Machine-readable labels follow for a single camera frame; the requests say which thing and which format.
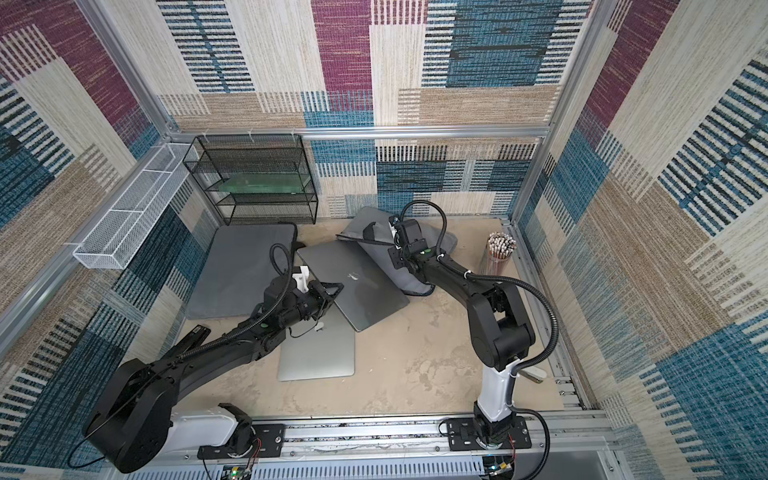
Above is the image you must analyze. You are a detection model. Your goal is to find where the white slotted cable duct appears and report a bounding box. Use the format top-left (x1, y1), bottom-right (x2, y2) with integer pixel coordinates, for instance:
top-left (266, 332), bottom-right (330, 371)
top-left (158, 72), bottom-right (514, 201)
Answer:
top-left (127, 456), bottom-right (485, 479)

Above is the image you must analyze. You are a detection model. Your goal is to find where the black wire mesh shelf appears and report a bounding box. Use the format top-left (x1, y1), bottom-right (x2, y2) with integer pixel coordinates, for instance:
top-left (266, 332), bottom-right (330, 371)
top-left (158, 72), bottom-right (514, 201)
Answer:
top-left (184, 134), bottom-right (319, 226)

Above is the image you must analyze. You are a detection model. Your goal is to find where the silver apple laptop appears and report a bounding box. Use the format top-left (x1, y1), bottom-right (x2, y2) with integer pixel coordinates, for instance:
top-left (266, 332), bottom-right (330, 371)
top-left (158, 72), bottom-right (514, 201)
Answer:
top-left (277, 306), bottom-right (356, 382)

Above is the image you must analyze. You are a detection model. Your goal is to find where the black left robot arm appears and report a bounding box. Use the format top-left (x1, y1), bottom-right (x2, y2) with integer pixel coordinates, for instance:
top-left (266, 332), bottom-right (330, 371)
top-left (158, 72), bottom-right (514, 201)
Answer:
top-left (82, 264), bottom-right (344, 473)

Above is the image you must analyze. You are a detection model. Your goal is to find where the cup of coloured pencils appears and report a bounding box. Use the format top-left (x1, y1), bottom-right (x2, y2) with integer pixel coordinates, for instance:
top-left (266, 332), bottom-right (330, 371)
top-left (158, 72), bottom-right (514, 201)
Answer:
top-left (479, 232), bottom-right (517, 276)

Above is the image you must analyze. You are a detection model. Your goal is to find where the green mat on shelf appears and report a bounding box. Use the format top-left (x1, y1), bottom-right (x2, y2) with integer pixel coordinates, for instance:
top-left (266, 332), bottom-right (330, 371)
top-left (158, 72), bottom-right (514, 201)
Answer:
top-left (218, 173), bottom-right (311, 194)

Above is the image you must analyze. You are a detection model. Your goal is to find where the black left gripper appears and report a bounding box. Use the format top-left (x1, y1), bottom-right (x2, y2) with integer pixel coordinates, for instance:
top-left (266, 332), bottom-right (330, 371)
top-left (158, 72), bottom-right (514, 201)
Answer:
top-left (280, 282), bottom-right (346, 333)

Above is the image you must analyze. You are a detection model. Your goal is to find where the white eraser block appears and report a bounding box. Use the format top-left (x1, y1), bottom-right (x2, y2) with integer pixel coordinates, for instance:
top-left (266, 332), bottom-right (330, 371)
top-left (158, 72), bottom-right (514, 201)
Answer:
top-left (519, 366), bottom-right (548, 384)

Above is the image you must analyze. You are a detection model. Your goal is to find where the black stapler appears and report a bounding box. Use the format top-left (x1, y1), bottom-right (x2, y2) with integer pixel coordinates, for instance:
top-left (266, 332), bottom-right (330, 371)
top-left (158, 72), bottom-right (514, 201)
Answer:
top-left (162, 325), bottom-right (211, 359)

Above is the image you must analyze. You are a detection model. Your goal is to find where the white wire mesh basket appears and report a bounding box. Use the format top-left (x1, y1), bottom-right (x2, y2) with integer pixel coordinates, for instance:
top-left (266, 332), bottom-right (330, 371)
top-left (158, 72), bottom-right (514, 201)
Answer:
top-left (73, 143), bottom-right (188, 270)

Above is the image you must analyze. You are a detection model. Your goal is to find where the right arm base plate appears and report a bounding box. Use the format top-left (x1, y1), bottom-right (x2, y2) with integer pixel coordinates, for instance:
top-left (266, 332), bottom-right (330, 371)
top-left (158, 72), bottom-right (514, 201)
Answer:
top-left (439, 414), bottom-right (532, 451)

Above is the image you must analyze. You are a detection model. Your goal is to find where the grey zippered laptop bag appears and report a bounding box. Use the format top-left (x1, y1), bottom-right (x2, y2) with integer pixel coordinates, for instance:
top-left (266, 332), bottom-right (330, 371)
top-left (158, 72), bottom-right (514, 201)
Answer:
top-left (185, 223), bottom-right (298, 321)

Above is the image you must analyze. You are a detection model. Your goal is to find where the dark grey laptop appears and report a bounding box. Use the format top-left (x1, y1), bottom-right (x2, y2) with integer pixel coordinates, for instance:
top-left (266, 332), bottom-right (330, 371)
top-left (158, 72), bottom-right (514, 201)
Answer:
top-left (298, 240), bottom-right (409, 332)

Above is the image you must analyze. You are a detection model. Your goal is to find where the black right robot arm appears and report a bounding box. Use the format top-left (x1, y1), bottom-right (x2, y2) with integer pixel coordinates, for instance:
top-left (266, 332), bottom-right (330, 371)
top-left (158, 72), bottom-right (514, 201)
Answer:
top-left (388, 200), bottom-right (560, 449)

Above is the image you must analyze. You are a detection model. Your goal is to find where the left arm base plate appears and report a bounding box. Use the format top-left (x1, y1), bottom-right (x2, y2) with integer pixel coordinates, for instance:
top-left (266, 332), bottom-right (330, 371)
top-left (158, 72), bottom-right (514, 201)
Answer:
top-left (197, 424), bottom-right (285, 460)

